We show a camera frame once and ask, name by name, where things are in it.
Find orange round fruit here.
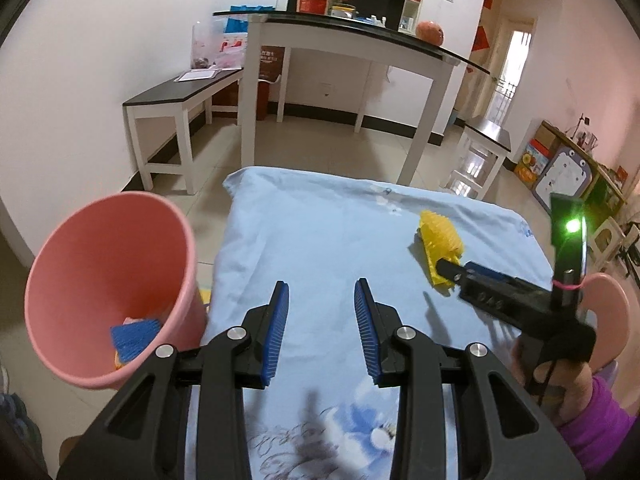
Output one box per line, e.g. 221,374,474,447
415,20,446,47

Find colourful cardboard box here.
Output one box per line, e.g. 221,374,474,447
514,120,562,184

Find pink rounded bed frame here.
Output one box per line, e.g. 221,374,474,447
581,272,632,372

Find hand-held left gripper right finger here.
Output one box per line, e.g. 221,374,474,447
353,277,586,480

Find small white chair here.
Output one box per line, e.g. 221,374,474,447
588,218,633,269

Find light blue printed bedsheet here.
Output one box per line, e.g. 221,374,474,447
182,165,557,480

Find white bench with dark top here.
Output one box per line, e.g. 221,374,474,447
122,67,247,196

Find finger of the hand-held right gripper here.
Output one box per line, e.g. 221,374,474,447
434,258,522,319
465,261,532,293

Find red wall decorations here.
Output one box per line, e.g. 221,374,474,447
469,0,494,54

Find white paper sheet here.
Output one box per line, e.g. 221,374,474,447
174,67,224,83

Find person's right hand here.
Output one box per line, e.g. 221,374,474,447
510,341,596,428

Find white cartoon drawing board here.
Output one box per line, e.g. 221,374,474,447
531,143,599,209

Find yellow foam fruit net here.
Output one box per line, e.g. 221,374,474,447
409,209,467,291

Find pink plastic bucket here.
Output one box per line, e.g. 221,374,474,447
24,191,208,392

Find white stool with dark top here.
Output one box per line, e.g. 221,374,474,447
446,115,513,202

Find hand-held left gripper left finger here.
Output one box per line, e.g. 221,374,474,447
56,280,291,480

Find low wooden shelf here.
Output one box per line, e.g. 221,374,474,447
541,119,629,207

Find clear plastic storage box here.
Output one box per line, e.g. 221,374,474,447
191,14,249,69

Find blue box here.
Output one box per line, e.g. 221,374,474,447
228,4,276,34

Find blue foam fruit net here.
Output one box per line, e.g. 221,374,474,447
110,317,164,362

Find dark red box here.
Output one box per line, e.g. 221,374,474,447
257,46,287,121

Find white table with black top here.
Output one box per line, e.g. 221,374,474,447
213,9,489,187

